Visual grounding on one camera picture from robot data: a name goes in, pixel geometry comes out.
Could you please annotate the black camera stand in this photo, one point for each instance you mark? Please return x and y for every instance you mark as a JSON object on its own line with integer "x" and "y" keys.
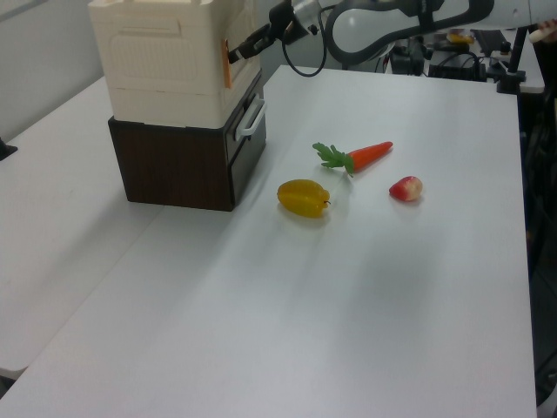
{"x": 512, "y": 80}

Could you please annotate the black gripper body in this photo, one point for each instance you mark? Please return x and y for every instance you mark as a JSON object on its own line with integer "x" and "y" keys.
{"x": 283, "y": 19}

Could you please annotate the dark brown drawer cabinet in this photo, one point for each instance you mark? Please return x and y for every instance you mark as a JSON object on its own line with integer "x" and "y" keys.
{"x": 174, "y": 165}

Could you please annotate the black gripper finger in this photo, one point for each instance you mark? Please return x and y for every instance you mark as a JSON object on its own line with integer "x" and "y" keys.
{"x": 254, "y": 34}
{"x": 248, "y": 51}

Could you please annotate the black table clamp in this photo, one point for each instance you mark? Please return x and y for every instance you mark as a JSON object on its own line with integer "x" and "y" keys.
{"x": 6, "y": 150}

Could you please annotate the orange toy carrot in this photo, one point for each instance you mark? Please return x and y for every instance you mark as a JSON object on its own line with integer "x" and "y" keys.
{"x": 370, "y": 154}

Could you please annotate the black electronics box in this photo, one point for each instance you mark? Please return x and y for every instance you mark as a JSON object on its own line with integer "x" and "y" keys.
{"x": 457, "y": 67}

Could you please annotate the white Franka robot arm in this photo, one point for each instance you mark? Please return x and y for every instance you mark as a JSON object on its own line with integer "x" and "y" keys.
{"x": 361, "y": 26}

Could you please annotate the person's hand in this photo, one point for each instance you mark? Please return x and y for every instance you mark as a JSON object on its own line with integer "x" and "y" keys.
{"x": 544, "y": 31}

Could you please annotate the yellow toy starfruit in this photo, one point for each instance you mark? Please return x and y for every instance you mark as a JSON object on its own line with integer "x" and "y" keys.
{"x": 302, "y": 198}

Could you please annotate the yellow background object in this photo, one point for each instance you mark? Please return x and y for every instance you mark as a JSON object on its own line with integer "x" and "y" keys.
{"x": 459, "y": 37}

